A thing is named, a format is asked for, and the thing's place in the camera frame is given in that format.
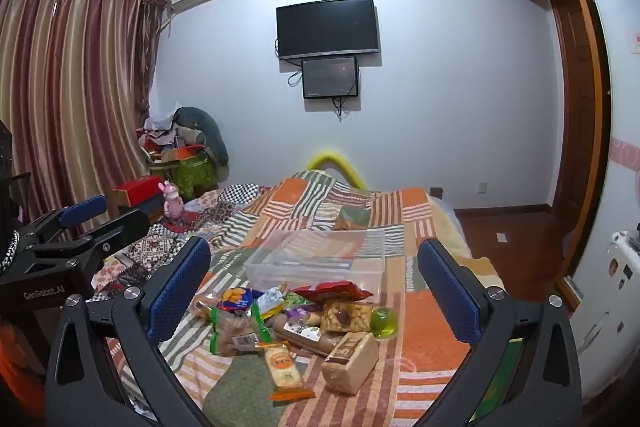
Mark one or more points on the brown cracker pack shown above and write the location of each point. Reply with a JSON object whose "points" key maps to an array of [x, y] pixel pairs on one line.
{"points": [[350, 362]]}

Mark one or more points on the black wall television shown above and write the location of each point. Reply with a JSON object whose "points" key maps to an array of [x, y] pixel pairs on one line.
{"points": [[327, 27]]}

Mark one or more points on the blue snack packet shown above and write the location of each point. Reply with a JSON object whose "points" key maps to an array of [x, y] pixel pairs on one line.
{"points": [[237, 298]]}

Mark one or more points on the green-edged bread bag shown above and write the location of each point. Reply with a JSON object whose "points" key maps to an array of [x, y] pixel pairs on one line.
{"points": [[235, 329]]}

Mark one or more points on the red box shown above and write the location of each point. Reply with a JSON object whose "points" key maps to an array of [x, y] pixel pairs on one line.
{"points": [[137, 189]]}

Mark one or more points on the dark bed post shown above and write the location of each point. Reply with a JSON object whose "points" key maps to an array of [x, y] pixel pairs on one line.
{"points": [[436, 192]]}

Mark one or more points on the small black monitor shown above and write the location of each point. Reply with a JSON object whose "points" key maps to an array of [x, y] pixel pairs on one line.
{"points": [[330, 77]]}

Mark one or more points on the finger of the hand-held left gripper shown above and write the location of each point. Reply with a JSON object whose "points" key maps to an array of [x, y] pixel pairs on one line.
{"points": [[125, 227], [82, 209]]}

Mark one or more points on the purple snack packet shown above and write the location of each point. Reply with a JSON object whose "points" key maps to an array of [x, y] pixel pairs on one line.
{"points": [[297, 313]]}

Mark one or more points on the green jelly cup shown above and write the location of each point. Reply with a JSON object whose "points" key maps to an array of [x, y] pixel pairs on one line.
{"points": [[384, 323]]}

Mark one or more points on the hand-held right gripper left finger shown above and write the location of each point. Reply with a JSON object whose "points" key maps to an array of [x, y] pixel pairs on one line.
{"points": [[180, 287]]}

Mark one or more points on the orange clothing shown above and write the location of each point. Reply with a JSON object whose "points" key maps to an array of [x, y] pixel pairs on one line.
{"points": [[17, 362]]}

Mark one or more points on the dark box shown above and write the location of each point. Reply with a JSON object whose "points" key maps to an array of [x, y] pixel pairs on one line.
{"points": [[145, 212]]}

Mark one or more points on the grey pillow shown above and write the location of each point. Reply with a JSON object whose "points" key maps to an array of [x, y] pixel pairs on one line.
{"points": [[212, 132]]}

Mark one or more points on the long brown snack packet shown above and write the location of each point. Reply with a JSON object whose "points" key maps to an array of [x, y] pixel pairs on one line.
{"points": [[305, 334]]}

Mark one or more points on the brown bun packet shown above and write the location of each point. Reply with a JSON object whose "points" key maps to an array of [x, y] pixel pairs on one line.
{"points": [[205, 304]]}

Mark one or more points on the orange flat box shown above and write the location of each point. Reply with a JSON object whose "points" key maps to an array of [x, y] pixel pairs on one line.
{"points": [[182, 153]]}

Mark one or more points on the yellow foam tube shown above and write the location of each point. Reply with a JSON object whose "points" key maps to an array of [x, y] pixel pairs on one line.
{"points": [[335, 158]]}

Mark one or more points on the striped curtain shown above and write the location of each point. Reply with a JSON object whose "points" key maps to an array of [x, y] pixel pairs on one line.
{"points": [[75, 82]]}

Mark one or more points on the clear yellow snack pack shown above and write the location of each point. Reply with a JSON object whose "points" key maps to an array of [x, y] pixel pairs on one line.
{"points": [[345, 317]]}

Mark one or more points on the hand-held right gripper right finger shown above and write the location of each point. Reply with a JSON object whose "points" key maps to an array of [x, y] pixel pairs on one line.
{"points": [[450, 292]]}

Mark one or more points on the clear plastic container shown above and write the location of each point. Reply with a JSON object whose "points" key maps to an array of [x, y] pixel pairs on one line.
{"points": [[310, 257]]}

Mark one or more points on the pink plush toy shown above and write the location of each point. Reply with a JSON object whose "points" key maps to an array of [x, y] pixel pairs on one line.
{"points": [[172, 202]]}

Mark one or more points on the orange cake packet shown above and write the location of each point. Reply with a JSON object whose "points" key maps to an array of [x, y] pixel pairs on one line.
{"points": [[285, 369]]}

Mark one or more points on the red chip bag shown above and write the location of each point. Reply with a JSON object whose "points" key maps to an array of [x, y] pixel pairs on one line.
{"points": [[335, 291]]}

